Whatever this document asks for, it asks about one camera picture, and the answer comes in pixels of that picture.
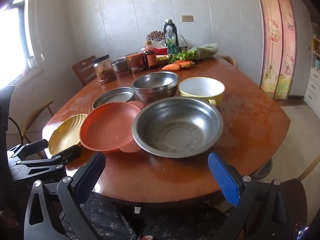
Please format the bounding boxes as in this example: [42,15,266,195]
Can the brown slatted wooden chair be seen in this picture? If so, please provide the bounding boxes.
[72,55,97,87]

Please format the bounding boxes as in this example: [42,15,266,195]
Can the small steel pot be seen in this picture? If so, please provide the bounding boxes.
[112,57,129,73]

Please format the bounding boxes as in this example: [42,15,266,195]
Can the white cabinet unit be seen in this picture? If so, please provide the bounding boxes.
[304,36,320,109]

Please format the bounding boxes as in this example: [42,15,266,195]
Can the large carrot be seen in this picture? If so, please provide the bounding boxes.
[162,63,182,71]

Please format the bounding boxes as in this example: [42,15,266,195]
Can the stainless steel bowl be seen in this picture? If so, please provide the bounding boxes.
[132,71,178,98]
[135,90,177,103]

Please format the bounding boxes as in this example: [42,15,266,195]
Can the clear plastic bottle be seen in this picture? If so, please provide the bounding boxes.
[165,26,177,55]

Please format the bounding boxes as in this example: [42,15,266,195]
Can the large stainless steel basin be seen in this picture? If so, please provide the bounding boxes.
[132,96,224,158]

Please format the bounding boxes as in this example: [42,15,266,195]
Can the yellow enamel bowl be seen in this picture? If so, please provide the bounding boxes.
[178,77,225,107]

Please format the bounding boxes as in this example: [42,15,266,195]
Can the orange plastic plate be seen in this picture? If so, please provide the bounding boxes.
[80,101,144,153]

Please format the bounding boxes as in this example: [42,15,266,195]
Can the black thermos bottle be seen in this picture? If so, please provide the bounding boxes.
[163,19,179,47]

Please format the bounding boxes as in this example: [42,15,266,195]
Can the yellow ribbed plate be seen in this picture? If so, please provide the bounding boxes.
[48,114,88,156]

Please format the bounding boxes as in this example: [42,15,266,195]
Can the person's floral trousers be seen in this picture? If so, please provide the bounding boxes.
[61,199,225,240]

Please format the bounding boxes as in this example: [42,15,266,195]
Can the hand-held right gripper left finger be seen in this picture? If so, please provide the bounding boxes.
[24,151,107,240]

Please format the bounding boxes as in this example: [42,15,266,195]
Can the red-lid pickle jar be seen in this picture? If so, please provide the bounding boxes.
[125,52,147,73]

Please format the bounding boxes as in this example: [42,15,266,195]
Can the cartoon cat door curtain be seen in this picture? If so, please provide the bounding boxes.
[254,0,297,100]

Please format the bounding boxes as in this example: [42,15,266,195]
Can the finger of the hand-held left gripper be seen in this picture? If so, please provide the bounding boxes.
[24,139,49,157]
[17,144,82,172]

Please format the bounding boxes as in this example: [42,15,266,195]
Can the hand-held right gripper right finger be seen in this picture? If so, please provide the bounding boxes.
[207,151,308,240]

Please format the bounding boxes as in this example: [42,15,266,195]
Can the plastic bag of greens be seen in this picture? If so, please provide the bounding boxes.
[194,43,218,60]

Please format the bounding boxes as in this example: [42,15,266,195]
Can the window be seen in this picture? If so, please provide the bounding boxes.
[0,0,44,85]

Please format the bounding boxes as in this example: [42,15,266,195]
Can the black-lid pickle jar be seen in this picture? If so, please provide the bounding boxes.
[93,54,117,84]

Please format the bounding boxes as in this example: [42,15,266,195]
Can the artificial flower bouquet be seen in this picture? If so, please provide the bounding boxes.
[146,31,165,42]

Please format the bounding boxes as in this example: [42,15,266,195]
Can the stainless steel plate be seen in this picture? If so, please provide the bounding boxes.
[92,87,135,110]

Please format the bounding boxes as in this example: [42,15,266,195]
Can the dark soy sauce bottle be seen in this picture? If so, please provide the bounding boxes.
[144,41,158,70]

